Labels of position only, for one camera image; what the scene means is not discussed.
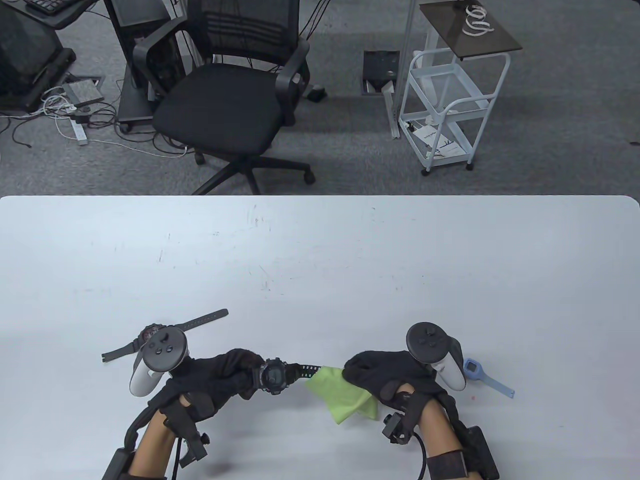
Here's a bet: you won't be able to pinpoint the white wire rolling cart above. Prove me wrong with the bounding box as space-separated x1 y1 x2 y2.
398 49 512 177

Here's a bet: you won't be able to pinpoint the person's right forearm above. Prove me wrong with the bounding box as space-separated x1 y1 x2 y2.
415 397 466 461

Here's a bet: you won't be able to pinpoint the light blue watch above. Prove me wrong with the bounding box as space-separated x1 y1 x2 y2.
462 357 516 399

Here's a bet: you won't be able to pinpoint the black floor cables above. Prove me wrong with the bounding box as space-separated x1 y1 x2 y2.
0 112 35 150

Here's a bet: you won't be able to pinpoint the black watch with grey face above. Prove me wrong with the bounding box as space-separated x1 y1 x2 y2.
250 357 321 396

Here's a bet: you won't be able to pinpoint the black floor equipment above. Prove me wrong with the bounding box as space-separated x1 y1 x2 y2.
0 5 78 113

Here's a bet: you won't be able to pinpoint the black keyboard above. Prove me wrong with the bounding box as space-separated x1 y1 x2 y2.
24 0 73 15

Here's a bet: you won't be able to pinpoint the grey floor plate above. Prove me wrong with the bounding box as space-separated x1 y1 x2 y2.
61 75 107 107

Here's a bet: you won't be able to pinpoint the white coiled strap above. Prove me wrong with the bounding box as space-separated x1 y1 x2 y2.
461 5 496 38

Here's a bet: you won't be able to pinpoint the black mesh office chair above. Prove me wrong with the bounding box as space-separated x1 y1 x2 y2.
132 0 317 196

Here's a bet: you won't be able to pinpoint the black wrist camera unit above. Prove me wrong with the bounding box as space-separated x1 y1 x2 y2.
101 447 133 480
465 426 501 480

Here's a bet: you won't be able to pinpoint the black watch with red face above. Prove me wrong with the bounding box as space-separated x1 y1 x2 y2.
101 310 230 363

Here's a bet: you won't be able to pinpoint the black open floor hatch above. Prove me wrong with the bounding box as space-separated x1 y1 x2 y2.
362 50 401 96

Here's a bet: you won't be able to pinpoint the white paper booklet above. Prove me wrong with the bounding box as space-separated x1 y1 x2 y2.
412 125 462 160

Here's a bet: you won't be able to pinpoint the person's left forearm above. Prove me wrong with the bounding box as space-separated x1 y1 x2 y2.
127 410 176 476

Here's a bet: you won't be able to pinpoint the black glove sensor box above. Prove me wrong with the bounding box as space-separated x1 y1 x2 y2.
165 400 210 468
382 412 413 445

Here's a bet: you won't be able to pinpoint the person's right hand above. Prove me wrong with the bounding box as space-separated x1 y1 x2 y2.
341 350 445 402

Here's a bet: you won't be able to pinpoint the green cleaning cloth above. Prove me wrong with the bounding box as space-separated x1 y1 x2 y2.
305 366 379 426

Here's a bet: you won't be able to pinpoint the black desk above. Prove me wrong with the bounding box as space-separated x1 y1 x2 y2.
22 0 98 31

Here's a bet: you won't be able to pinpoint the white cable bundle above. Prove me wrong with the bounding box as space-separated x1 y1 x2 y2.
42 86 190 160

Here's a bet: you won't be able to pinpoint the black forearm band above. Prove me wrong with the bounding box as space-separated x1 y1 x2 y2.
426 450 473 480

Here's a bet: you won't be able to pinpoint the person's left hand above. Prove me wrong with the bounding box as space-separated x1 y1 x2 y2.
149 348 266 421

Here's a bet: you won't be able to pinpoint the white metal stand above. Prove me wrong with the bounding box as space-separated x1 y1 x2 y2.
384 0 418 141

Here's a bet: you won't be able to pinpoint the dark brown side table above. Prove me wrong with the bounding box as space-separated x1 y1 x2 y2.
419 0 523 62

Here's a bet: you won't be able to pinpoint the black computer cart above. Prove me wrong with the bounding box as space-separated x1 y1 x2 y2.
102 0 201 133

